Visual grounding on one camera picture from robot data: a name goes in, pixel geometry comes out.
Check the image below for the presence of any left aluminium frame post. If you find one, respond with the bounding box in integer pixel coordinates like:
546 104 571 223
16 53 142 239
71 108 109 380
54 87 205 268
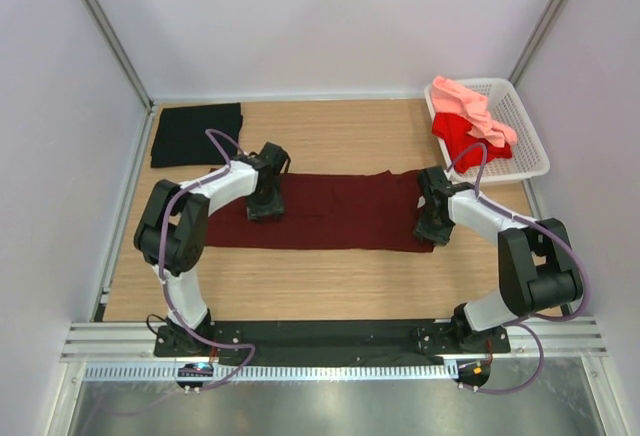
81 0 153 111

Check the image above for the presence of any bright red t shirt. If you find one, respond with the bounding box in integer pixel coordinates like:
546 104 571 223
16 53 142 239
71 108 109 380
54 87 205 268
432 113 513 174

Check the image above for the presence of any folded black t shirt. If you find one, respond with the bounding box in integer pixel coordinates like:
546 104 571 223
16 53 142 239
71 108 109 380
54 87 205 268
150 103 243 168

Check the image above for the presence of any right aluminium frame post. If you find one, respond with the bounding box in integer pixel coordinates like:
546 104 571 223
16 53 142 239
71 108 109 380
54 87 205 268
508 0 569 86

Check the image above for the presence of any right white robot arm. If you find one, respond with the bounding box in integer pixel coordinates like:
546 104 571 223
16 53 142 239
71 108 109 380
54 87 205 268
414 166 588 352

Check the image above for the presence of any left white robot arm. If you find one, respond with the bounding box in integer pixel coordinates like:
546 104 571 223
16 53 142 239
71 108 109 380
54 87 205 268
133 142 291 357

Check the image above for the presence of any aluminium frame post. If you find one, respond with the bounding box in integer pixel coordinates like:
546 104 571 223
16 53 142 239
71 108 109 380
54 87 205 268
81 0 153 111
508 0 569 86

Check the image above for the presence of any white slotted cable duct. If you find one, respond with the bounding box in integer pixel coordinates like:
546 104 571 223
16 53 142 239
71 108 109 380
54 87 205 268
84 361 458 383

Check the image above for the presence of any dark red t shirt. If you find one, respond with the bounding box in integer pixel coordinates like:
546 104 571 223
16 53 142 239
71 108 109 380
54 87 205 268
205 170 434 253

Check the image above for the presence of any aluminium front rail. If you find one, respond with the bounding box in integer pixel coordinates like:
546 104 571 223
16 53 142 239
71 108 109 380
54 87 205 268
61 316 608 362

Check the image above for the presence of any pink t shirt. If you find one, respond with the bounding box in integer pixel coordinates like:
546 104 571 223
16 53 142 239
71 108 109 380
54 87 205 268
430 76 518 148

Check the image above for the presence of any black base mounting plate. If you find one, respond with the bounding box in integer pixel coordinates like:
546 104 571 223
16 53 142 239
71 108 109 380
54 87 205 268
153 319 511 368

